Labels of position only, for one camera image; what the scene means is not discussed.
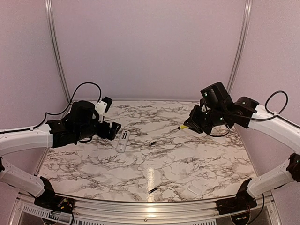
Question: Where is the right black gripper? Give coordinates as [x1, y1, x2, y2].
[184, 104, 228, 135]

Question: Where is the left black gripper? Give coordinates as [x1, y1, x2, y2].
[76, 119, 122, 141]

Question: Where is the yellow handled screwdriver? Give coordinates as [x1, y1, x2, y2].
[177, 125, 189, 130]

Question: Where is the white remote control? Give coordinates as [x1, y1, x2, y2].
[116, 130, 130, 153]

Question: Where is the white battery compartment cover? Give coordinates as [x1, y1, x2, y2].
[187, 185, 202, 195]

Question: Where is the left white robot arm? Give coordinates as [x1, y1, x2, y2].
[0, 101, 121, 209]

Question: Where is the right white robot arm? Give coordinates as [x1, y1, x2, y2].
[183, 82, 300, 210]

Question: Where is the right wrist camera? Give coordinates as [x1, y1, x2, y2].
[200, 98, 207, 112]

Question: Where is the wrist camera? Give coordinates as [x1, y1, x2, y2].
[95, 97, 113, 123]
[200, 98, 207, 112]

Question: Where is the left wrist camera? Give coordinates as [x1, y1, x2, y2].
[95, 97, 113, 123]

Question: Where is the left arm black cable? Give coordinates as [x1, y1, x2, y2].
[0, 82, 103, 143]

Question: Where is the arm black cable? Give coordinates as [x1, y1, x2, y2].
[0, 82, 103, 143]
[203, 90, 289, 138]

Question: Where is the front aluminium rail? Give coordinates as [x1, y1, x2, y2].
[16, 192, 277, 225]

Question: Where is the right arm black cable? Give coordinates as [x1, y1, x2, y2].
[203, 90, 289, 138]

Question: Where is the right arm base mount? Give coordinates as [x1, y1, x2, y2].
[216, 178, 257, 215]

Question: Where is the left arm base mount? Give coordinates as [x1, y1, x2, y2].
[34, 177, 75, 214]

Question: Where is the right aluminium corner post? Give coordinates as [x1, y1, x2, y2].
[226, 0, 254, 92]

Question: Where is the aluminium corner post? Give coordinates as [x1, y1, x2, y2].
[226, 0, 254, 92]
[45, 0, 71, 103]

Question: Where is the left aluminium corner post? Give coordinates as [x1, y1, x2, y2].
[45, 0, 71, 103]

